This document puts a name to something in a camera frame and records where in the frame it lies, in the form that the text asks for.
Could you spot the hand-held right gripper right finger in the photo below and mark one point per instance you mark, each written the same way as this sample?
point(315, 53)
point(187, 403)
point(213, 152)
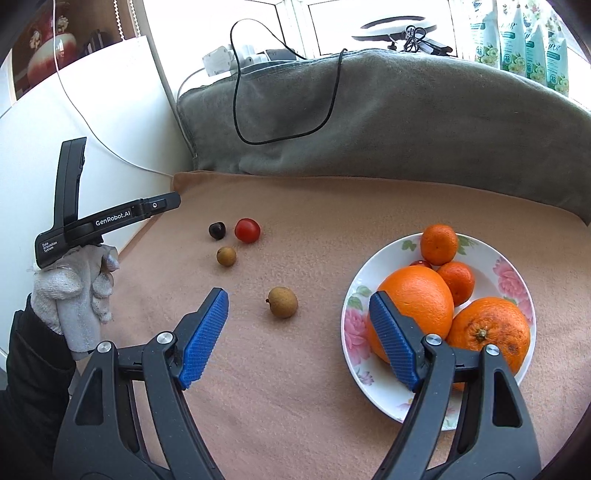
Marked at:
point(392, 341)

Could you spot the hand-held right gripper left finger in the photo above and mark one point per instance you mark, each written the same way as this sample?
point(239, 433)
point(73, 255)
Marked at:
point(205, 341)

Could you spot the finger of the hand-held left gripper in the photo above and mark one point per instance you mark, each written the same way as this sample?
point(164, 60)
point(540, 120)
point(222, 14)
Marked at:
point(161, 203)

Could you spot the large smooth orange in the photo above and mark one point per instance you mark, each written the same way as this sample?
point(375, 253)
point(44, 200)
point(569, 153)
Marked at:
point(415, 295)

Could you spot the red cherry tomato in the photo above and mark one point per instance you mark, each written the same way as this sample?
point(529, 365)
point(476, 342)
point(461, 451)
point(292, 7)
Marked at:
point(420, 264)
point(247, 230)

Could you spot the brown longan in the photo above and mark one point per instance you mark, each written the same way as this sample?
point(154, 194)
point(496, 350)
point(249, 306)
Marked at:
point(282, 302)
point(226, 255)

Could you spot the small mandarin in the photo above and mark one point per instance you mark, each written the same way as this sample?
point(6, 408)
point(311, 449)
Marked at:
point(457, 282)
point(438, 243)

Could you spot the large blemished orange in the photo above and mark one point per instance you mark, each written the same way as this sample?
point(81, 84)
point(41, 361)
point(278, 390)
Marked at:
point(494, 327)

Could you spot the white floral plate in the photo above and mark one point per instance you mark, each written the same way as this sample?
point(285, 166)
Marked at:
point(512, 277)

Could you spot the person's left hand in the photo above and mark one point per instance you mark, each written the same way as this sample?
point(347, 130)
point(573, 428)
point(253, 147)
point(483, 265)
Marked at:
point(74, 295)

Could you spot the white board panel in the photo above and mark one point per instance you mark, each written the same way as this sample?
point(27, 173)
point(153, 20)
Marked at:
point(92, 115)

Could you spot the pink fleece blanket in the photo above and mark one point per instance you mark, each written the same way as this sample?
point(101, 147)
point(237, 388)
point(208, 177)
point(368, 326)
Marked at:
point(286, 369)

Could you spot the red white vase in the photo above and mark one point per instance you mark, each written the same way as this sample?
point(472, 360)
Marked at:
point(51, 50)

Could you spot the white power strip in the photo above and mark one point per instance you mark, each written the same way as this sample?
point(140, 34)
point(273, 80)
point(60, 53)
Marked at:
point(221, 60)

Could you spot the grey cushion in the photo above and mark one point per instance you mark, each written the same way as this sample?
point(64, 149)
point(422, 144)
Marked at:
point(415, 115)

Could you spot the black holder clamp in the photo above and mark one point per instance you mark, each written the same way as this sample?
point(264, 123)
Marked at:
point(425, 44)

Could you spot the floral printed packet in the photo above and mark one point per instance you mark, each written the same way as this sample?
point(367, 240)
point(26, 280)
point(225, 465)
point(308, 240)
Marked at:
point(558, 64)
point(485, 37)
point(536, 55)
point(512, 41)

